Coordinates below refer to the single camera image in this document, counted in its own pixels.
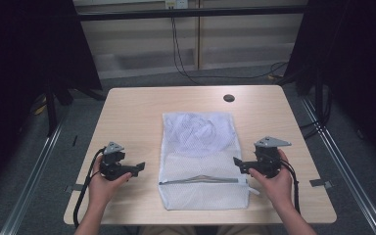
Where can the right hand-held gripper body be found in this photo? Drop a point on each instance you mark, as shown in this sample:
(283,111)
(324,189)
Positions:
(267,161)

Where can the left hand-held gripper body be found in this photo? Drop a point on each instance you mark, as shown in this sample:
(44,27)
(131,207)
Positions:
(112,164)

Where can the white mesh laundry bag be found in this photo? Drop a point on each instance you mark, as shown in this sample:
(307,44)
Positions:
(202,166)

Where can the person's left hand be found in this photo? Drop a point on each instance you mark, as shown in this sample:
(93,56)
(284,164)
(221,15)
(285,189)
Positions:
(100,191)

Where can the person's right hand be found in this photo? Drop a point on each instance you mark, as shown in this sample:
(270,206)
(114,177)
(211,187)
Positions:
(279,189)

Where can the grey tape piece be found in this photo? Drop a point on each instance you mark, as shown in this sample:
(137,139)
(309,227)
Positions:
(75,188)
(319,183)

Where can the small black floor item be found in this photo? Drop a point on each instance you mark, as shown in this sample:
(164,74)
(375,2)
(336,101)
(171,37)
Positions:
(75,141)

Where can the pale lavender garment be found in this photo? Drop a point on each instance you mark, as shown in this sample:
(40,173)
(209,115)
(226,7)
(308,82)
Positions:
(199,133)

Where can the person's legs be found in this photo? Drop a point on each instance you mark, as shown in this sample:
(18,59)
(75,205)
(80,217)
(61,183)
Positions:
(166,230)

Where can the black curtain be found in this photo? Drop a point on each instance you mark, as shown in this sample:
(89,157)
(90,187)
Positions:
(29,65)
(355,65)

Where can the black horizontal bar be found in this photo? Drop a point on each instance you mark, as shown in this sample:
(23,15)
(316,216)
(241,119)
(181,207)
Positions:
(189,13)

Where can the metal floor rail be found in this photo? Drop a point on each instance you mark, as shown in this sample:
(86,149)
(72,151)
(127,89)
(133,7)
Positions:
(346,176)
(34,176)

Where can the black stand post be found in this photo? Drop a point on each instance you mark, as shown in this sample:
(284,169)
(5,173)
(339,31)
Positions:
(51,114)

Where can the white wall socket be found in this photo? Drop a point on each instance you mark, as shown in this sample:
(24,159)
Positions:
(176,3)

